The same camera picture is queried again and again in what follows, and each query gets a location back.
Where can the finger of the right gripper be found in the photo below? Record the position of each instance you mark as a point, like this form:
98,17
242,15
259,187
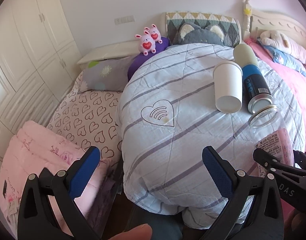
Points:
300,159
291,181

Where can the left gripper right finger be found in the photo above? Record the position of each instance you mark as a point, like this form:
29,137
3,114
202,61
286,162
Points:
265,217

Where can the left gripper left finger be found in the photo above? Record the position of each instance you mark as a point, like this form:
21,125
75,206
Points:
36,218

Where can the glass jar with pink label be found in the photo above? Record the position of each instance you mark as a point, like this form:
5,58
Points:
269,133

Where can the white paper cup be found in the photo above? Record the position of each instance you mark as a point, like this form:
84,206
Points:
227,77

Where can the operator thumb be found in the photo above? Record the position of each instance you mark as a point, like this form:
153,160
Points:
141,232

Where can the pink fleece bed cover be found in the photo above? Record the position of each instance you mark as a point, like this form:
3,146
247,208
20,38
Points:
294,79

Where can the blue black Cool Towel can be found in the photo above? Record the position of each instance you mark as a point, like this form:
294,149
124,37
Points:
257,90

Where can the heart pattern bed sheet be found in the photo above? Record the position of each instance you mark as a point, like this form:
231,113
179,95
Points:
87,119

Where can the blue cartoon pillow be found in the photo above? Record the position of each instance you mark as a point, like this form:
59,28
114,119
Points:
283,58

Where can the white pink plush dog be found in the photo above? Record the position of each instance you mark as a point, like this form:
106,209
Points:
282,42

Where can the striped white folded quilt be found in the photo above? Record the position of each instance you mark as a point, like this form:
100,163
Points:
166,116

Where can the cream wooden headboard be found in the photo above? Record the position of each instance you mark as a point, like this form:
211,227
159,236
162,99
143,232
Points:
257,21

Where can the cream wardrobe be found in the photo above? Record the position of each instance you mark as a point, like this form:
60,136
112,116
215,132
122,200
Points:
38,63

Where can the grey flower pillow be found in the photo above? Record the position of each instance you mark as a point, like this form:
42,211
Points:
109,75

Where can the diamond pattern quilted cushion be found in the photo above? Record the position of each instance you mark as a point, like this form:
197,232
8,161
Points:
229,26

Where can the grey blue cat plush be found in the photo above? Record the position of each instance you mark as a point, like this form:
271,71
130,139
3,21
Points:
190,33

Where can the purple cushion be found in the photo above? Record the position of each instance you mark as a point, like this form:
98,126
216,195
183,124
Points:
140,59

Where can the cream small headboard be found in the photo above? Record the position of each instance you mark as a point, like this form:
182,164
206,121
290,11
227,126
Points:
111,51

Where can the front pink bunny plush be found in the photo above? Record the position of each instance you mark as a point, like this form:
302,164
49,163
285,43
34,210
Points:
146,43

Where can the pink bunny plush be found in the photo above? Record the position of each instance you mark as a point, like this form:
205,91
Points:
146,43
154,33

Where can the rear pink bunny plush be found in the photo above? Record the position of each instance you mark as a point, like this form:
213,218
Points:
154,33

